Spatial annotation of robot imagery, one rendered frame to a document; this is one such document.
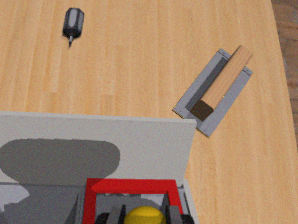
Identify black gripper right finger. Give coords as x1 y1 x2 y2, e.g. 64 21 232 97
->
165 205 195 224

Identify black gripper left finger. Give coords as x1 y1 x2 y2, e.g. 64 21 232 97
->
94 204 126 224

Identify red rectangular frame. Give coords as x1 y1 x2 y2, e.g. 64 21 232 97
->
83 178 183 224

